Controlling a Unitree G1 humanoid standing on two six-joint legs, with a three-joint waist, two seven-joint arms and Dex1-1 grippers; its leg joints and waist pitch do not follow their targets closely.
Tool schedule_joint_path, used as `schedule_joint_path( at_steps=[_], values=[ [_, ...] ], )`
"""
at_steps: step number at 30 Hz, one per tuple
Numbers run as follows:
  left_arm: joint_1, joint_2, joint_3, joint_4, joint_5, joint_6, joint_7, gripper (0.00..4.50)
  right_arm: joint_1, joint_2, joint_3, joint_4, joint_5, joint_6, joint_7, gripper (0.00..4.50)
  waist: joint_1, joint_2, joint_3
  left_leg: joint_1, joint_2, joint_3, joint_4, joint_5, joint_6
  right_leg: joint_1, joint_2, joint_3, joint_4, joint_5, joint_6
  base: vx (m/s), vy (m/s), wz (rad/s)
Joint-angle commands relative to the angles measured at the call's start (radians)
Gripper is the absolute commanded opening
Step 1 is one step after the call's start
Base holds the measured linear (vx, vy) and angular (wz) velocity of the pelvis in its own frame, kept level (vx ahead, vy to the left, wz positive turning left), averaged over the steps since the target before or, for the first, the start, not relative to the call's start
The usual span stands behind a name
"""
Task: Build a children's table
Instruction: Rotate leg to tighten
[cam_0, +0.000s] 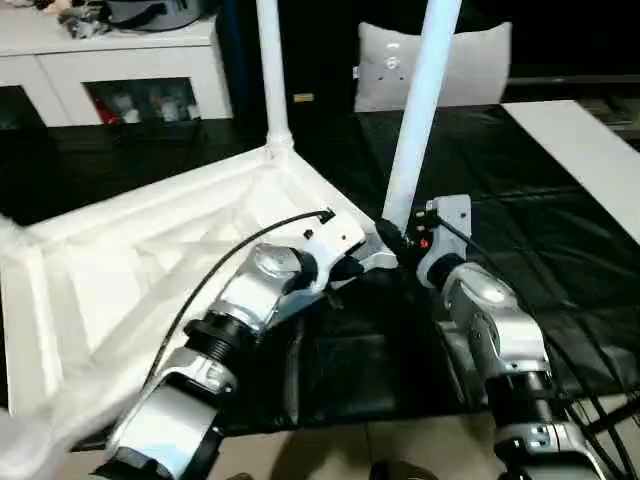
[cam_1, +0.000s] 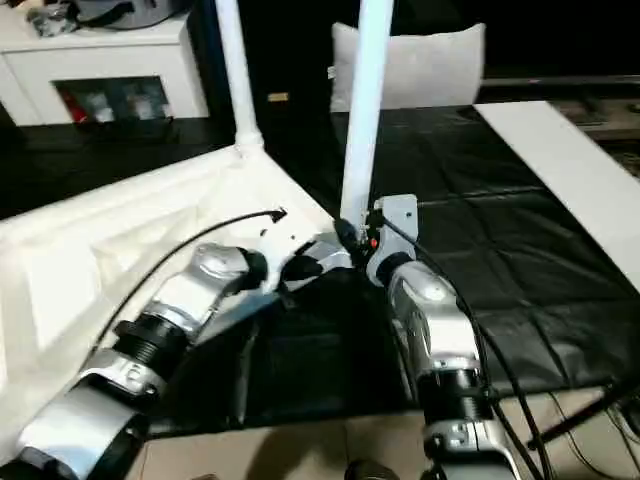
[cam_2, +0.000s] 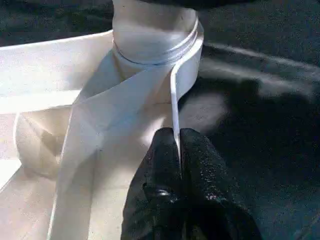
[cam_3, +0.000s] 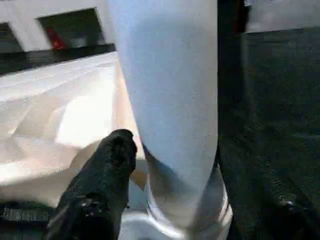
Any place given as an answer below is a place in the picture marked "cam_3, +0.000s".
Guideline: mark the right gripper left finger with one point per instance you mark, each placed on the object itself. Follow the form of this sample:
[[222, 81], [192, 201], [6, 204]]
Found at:
[[100, 190]]

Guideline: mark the white plastic table top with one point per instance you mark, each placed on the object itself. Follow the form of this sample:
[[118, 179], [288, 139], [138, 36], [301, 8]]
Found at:
[[50, 112]]

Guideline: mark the white plastic table leg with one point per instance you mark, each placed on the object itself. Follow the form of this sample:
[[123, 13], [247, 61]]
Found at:
[[170, 75]]

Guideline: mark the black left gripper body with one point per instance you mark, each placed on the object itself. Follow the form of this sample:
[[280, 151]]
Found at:
[[22, 220]]

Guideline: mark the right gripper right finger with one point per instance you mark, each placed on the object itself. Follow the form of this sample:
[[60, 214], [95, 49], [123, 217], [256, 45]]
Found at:
[[275, 215]]

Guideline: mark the black mat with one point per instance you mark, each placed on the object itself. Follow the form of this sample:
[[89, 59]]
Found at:
[[275, 112]]

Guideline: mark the grey pillow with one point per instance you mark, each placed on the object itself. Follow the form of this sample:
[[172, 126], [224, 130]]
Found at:
[[282, 15]]

